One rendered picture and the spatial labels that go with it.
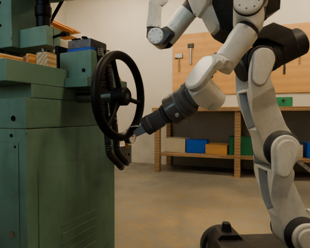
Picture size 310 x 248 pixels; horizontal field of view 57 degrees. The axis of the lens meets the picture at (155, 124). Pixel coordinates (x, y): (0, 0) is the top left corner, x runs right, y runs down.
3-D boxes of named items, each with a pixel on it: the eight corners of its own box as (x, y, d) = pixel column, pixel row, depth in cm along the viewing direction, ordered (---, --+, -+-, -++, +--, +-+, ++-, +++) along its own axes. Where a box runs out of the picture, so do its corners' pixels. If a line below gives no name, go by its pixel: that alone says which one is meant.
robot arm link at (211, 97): (196, 125, 85) (229, 106, 80) (174, 106, 78) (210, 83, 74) (188, 100, 92) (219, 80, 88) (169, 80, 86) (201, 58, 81)
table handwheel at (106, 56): (89, 60, 74) (139, 42, 98) (34, 66, 83) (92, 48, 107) (113, 158, 85) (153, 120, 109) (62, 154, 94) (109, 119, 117)
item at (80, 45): (90, 49, 92) (90, 32, 92) (64, 53, 97) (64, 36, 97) (113, 57, 104) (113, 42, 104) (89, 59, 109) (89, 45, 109)
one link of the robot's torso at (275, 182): (300, 231, 128) (276, 128, 126) (330, 253, 108) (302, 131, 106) (267, 241, 127) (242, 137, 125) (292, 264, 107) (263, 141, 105)
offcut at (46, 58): (47, 66, 88) (46, 51, 88) (36, 67, 90) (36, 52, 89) (56, 68, 92) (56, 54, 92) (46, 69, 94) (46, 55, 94)
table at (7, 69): (30, 78, 71) (30, 53, 70) (-43, 84, 84) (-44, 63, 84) (145, 94, 125) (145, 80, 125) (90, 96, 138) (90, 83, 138)
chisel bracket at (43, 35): (46, 48, 102) (46, 24, 101) (18, 52, 108) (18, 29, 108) (61, 52, 108) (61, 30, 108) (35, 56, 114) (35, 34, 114)
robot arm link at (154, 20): (150, 10, 146) (147, 48, 147) (144, 3, 136) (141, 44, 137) (170, 10, 143) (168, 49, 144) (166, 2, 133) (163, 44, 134)
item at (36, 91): (31, 97, 82) (31, 83, 82) (-16, 99, 92) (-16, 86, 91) (111, 103, 118) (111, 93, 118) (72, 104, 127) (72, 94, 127)
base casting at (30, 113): (24, 129, 80) (24, 96, 80) (-84, 125, 106) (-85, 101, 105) (114, 124, 121) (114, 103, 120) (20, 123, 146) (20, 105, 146)
